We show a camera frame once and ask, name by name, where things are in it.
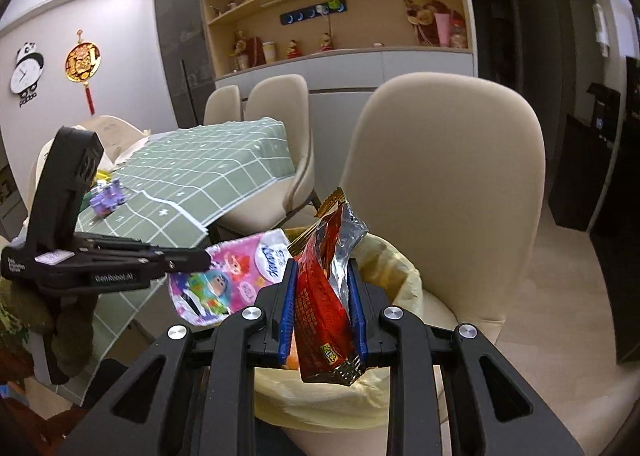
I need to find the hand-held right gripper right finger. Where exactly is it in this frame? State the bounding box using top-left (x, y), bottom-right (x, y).
top-left (347, 258), bottom-right (586, 456)

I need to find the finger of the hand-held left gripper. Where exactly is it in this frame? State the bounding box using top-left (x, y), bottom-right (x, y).
top-left (125, 256), bottom-right (213, 276)
top-left (75, 232), bottom-right (213, 263)

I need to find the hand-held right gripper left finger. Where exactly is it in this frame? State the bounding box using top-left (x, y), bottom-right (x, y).
top-left (57, 256), bottom-right (301, 456)

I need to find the red snack wrapper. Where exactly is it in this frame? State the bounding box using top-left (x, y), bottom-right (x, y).
top-left (292, 186), bottom-right (368, 387)

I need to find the cartoon print tissue pack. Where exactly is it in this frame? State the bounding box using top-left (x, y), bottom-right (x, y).
top-left (167, 228), bottom-right (301, 327)

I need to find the yellow plastic trash bag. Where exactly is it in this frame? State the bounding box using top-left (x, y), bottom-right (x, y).
top-left (252, 226), bottom-right (426, 432)

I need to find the beige trash bin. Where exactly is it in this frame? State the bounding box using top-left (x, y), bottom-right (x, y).
top-left (295, 376), bottom-right (446, 456)

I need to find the person's left hand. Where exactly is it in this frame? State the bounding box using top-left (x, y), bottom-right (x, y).
top-left (0, 281), bottom-right (96, 378)

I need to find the purple toy vehicle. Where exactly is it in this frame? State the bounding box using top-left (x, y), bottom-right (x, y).
top-left (90, 179), bottom-right (128, 217)

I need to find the white printed food cover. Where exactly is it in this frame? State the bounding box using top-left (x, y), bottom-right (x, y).
top-left (30, 115), bottom-right (151, 177)

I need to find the green checked tablecloth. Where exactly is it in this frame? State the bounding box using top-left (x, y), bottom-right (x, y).
top-left (70, 117), bottom-right (292, 409)

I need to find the red gold hanging ornament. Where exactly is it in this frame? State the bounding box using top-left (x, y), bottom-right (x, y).
top-left (64, 28), bottom-right (102, 116)

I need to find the beige dining chair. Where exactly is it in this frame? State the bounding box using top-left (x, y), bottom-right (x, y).
top-left (345, 72), bottom-right (546, 352)
top-left (203, 85), bottom-right (242, 127)
top-left (220, 74), bottom-right (321, 237)

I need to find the dark glass door cabinet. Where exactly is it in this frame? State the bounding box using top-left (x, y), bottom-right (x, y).
top-left (152, 0), bottom-right (216, 129)

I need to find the doll flower bouquet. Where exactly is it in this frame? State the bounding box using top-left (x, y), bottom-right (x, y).
top-left (231, 31), bottom-right (248, 71)

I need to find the dark red gift bag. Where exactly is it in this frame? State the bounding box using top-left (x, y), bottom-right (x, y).
top-left (246, 36), bottom-right (266, 68)

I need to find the wood and white sideboard cabinet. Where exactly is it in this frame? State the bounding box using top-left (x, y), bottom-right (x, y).
top-left (195, 0), bottom-right (476, 92)

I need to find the black glass display cabinet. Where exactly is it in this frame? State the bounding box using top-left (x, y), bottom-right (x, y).
top-left (547, 81), bottom-right (640, 362)

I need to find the black power strip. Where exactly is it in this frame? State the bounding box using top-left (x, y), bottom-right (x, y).
top-left (280, 0), bottom-right (347, 26)

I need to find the candy jar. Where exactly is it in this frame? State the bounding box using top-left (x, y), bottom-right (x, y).
top-left (449, 18), bottom-right (468, 49)

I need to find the pink wrapped tube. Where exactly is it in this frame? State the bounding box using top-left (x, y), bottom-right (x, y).
top-left (434, 12), bottom-right (453, 48)

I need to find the large red bouquet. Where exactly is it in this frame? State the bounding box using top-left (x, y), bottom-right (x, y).
top-left (404, 0), bottom-right (453, 47)

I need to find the panda wall clock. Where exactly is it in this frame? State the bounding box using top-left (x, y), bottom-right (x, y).
top-left (10, 40), bottom-right (46, 109)

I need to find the white wall intercom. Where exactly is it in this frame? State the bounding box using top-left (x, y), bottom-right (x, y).
top-left (592, 3), bottom-right (612, 57)

